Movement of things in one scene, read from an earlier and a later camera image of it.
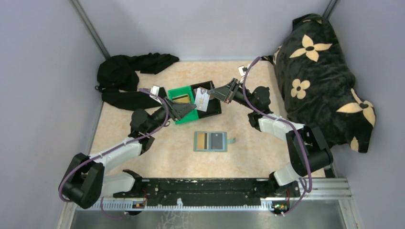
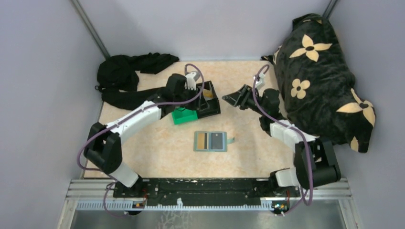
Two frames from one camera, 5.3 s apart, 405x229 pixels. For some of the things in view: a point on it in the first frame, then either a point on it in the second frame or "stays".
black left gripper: x=178 y=109 to x=191 y=105
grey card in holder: x=216 y=140 stays
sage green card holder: x=225 y=140 stays
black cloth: x=118 y=80 stays
